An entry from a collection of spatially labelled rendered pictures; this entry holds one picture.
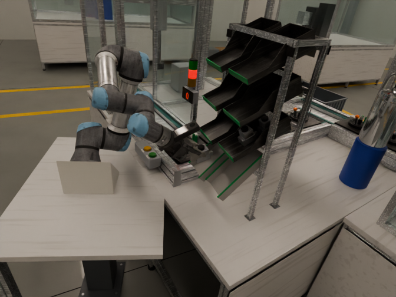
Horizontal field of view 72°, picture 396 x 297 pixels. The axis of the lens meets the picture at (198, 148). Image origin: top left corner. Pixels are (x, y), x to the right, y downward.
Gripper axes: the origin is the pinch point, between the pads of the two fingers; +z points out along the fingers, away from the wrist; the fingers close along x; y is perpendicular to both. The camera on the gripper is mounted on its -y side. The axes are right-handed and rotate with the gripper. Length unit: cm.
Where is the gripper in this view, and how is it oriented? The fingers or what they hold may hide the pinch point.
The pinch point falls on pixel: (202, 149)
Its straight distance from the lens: 116.9
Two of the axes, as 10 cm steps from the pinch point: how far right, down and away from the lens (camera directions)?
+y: -6.4, 7.1, 2.7
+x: 4.1, 6.2, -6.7
